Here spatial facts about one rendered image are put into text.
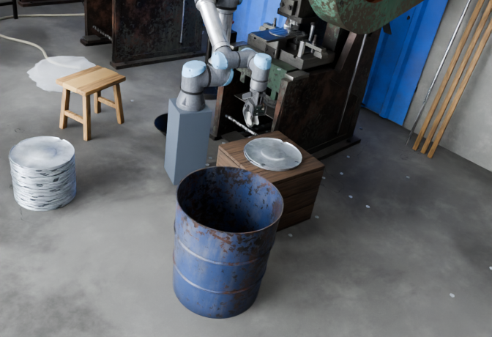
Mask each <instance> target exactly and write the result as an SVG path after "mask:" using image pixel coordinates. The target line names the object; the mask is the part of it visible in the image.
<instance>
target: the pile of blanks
mask: <svg viewBox="0 0 492 337"><path fill-rule="evenodd" d="M9 160H10V166H11V175H12V184H13V190H14V197H15V200H16V202H18V201H19V202H18V204H19V205H21V206H22V207H24V208H26V209H28V210H34V211H48V210H55V209H58V207H63V206H65V205H66V204H68V203H70V202H71V201H72V200H73V199H74V197H75V194H76V179H75V178H76V175H75V153H74V155H73V157H72V159H71V160H70V161H68V162H67V163H65V164H64V165H62V166H59V167H56V168H50V169H45V170H33V169H27V168H23V166H22V167H20V166H17V165H16V164H14V163H13V162H12V161H11V159H10V156H9Z"/></svg>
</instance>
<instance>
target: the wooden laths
mask: <svg viewBox="0 0 492 337"><path fill-rule="evenodd" d="M471 1H472V0H468V1H467V3H466V6H465V8H464V10H463V13H462V15H461V18H460V20H459V21H458V25H457V26H456V28H455V31H454V33H453V36H452V38H451V40H450V43H449V45H448V47H447V49H446V51H445V54H444V56H443V59H442V61H441V63H440V65H439V68H438V70H437V72H436V74H435V77H434V79H433V82H432V84H431V85H430V89H429V90H428V93H427V95H426V97H425V100H424V102H423V104H422V107H421V109H420V112H419V113H418V115H417V118H416V120H415V123H414V125H413V127H412V129H411V132H410V134H409V137H408V138H407V141H406V143H405V145H406V146H408V144H409V141H410V139H411V136H412V134H413V132H414V129H415V127H416V126H417V123H418V121H419V119H420V116H421V114H422V111H423V109H424V107H425V104H426V103H427V101H428V98H429V96H430V94H431V91H432V89H433V86H434V84H435V82H436V79H437V78H438V76H439V73H440V71H441V68H442V66H443V64H444V61H445V59H446V58H447V54H448V53H449V51H450V48H451V46H452V43H453V41H454V39H455V36H456V34H457V33H458V30H459V28H460V26H461V23H462V21H463V18H464V16H465V14H466V11H467V9H468V8H469V5H470V3H471ZM484 1H485V0H478V2H477V5H476V7H475V8H474V12H473V13H472V15H471V18H470V20H469V23H468V25H467V27H466V30H465V32H464V33H463V36H462V38H461V41H460V42H459V45H458V47H457V49H456V52H455V54H454V56H453V58H452V61H451V62H450V66H449V67H448V69H447V72H446V74H445V76H444V79H443V81H442V83H441V86H440V87H439V90H438V92H437V94H436V96H435V99H434V101H433V103H432V105H431V107H430V110H429V112H428V115H427V116H426V118H425V121H424V123H423V125H422V128H421V130H420V133H419V135H418V137H417V139H416V141H415V143H414V146H413V148H412V149H414V150H416V151H417V149H418V147H419V145H420V142H421V140H422V137H423V136H424V134H425V131H426V129H427V127H428V125H429V123H430V120H431V118H432V116H433V113H434V111H435V110H436V107H437V105H438V103H439V101H440V98H441V96H442V94H443V92H444V89H445V87H446V85H447V82H448V81H449V79H450V76H451V74H452V71H453V70H454V67H455V65H456V63H457V61H458V58H459V56H460V54H461V51H462V50H463V47H464V45H465V43H466V41H467V39H468V37H469V34H470V32H471V30H472V27H473V25H474V23H475V21H476V19H477V16H478V15H479V12H480V10H481V8H482V5H483V3H484ZM491 10H492V0H490V1H489V2H488V6H487V7H486V9H485V12H484V14H483V16H482V18H481V20H480V23H479V25H478V27H477V30H476V32H475V33H474V36H473V37H472V40H471V42H470V44H469V47H468V49H467V51H466V53H465V56H464V58H463V60H462V62H461V65H460V67H459V68H458V71H457V73H456V75H455V77H454V79H453V82H452V84H451V86H450V88H449V91H448V93H447V95H446V97H445V99H444V102H443V103H442V105H441V108H440V110H439V112H438V114H437V117H436V119H435V121H434V123H433V126H432V128H431V129H430V132H429V134H428V137H427V138H426V140H425V143H424V145H423V147H422V150H421V153H423V154H425V153H426V151H427V149H428V147H429V144H430V142H431V140H432V138H433V135H434V133H435V132H436V129H437V127H438V126H439V123H440V121H441V118H442V117H443V114H444V112H445V110H446V108H447V105H448V103H449V101H450V99H451V97H452V94H453V92H454V91H455V88H456V86H457V84H458V82H459V80H460V78H461V75H462V73H463V71H464V69H465V67H466V64H467V62H468V60H469V58H470V56H471V54H472V51H473V50H474V47H475V45H476V43H477V41H478V39H479V37H480V34H481V32H482V30H483V28H484V26H485V23H486V21H487V19H488V17H489V15H490V13H491ZM491 32H492V18H491V21H490V23H489V24H488V27H487V29H486V30H485V33H484V35H483V37H482V39H481V41H480V44H479V46H478V48H477V50H476V52H475V55H474V57H473V59H472V61H471V63H470V65H469V68H468V70H467V71H466V74H465V76H464V78H463V80H462V82H461V85H460V87H459V89H458V91H457V93H456V95H455V98H454V100H453V102H452V104H451V106H450V109H449V111H448V112H447V115H446V116H445V118H444V121H443V123H442V125H441V127H440V129H439V132H438V134H437V136H436V138H435V140H434V143H433V145H432V147H431V148H430V151H429V153H428V156H427V157H429V158H430V159H431V158H432V157H433V154H434V152H435V151H436V148H437V146H438V145H439V142H440V140H441V137H442V136H443V134H444V131H445V130H446V127H447V125H448V123H449V121H450V119H451V117H452V114H453V112H454V110H455V108H456V106H457V104H458V101H459V100H460V98H461V95H462V94H463V91H464V89H465V87H466V85H467V83H468V81H469V79H470V77H471V74H472V72H473V70H474V68H475V66H476V64H477V61H478V59H479V57H480V55H481V53H482V51H483V49H484V47H485V44H486V43H487V41H488V38H489V37H490V34H491Z"/></svg>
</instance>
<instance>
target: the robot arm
mask: <svg viewBox="0 0 492 337"><path fill-rule="evenodd" d="M241 3H242V0H195V5H196V8H197V9H198V10H199V11H200V12H201V16H202V18H203V21H204V25H205V27H206V30H207V33H208V35H209V39H210V42H211V44H212V57H211V58H209V59H208V64H205V63H204V62H202V61H190V62H187V63H185V64H184V66H183V69H182V84H181V91H180V93H179V96H178V97H177V99H176V105H177V107H179V108H180V109H182V110H185V111H201V110H203V109H204V107H205V100H204V94H203V90H204V87H211V86H227V85H229V84H230V83H231V81H232V79H233V76H234V71H233V68H249V69H250V70H251V71H252V76H251V80H250V92H246V93H245V94H243V95H242V99H243V100H246V103H245V105H244V108H243V110H242V112H243V115H244V118H245V122H246V124H247V126H248V127H249V128H251V127H252V126H254V124H256V125H258V124H259V120H258V116H263V115H264V116H265V115H266V110H267V104H266V103H265V102H264V101H263V100H264V97H266V93H265V91H266V88H267V83H268V78H269V71H270V67H271V61H272V58H271V56H270V55H267V54H265V53H256V52H255V51H254V50H252V49H250V48H244V49H242V50H241V51H231V47H230V38H231V26H232V19H233V13H234V12H235V11H236V9H237V5H240V4H241ZM265 109H266V110H265ZM250 117H252V118H250Z"/></svg>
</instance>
